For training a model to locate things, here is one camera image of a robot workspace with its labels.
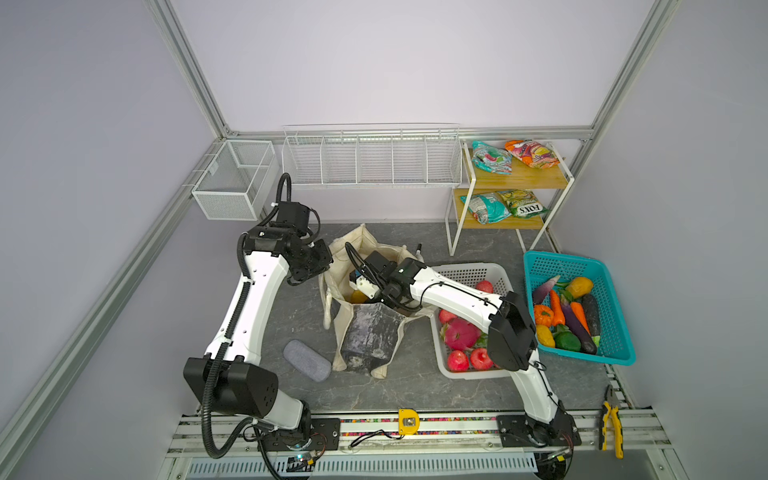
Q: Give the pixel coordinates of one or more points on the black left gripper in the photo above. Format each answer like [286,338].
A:
[325,260]

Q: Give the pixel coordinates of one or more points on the beige canvas grocery bag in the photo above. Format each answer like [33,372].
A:
[368,335]

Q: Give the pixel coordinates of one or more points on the small orange pumpkin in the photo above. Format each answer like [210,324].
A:
[543,316]

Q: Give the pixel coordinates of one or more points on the orange pink snack bag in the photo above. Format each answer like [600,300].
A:
[533,154]

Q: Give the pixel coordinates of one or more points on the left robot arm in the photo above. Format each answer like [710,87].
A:
[229,378]

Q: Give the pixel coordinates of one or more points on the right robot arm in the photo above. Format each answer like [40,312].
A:
[545,421]

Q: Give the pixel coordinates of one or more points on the green Fox's candy bag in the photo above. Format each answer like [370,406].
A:
[522,204]

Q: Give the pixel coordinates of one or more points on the teal pink snack bag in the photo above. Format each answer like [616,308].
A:
[491,159]

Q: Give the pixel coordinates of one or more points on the red apple middle left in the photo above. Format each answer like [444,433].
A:
[446,317]

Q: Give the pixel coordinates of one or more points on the red apple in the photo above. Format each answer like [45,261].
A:
[485,286]
[480,360]
[446,317]
[458,361]

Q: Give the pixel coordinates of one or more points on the pink dragon fruit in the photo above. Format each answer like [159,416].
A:
[459,334]

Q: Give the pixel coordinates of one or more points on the grey fabric glasses case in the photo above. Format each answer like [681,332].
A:
[307,361]

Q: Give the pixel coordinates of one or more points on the small white mesh basket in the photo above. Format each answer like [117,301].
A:
[237,181]

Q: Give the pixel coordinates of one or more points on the red apple near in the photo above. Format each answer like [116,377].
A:
[458,361]

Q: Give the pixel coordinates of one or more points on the red apple far right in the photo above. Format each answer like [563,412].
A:
[485,286]

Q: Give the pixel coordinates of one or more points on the white plastic basket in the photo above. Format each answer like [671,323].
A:
[462,276]

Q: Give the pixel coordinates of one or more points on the yellow tape measure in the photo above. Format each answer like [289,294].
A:
[408,422]

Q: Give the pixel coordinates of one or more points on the yellow pepper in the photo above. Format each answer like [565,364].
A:
[545,336]

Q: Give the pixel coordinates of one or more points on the white and wood shelf rack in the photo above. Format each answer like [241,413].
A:
[549,185]

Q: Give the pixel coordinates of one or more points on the green bell pepper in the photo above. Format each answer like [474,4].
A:
[565,339]

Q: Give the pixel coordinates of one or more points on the orange carrot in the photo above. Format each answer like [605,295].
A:
[579,313]

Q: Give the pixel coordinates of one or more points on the teal plastic basket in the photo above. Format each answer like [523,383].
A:
[615,345]

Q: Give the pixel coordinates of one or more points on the yellow lemon in teal basket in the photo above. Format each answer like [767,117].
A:
[579,287]

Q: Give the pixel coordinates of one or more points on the dark green cucumber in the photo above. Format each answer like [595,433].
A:
[592,315]

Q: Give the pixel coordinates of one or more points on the purple eggplant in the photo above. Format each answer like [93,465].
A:
[588,346]

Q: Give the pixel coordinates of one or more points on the long white wire basket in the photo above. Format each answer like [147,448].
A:
[373,155]

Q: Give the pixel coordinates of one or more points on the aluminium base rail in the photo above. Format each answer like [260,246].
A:
[408,443]

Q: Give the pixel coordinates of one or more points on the yellow handled pliers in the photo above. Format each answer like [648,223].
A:
[610,423]

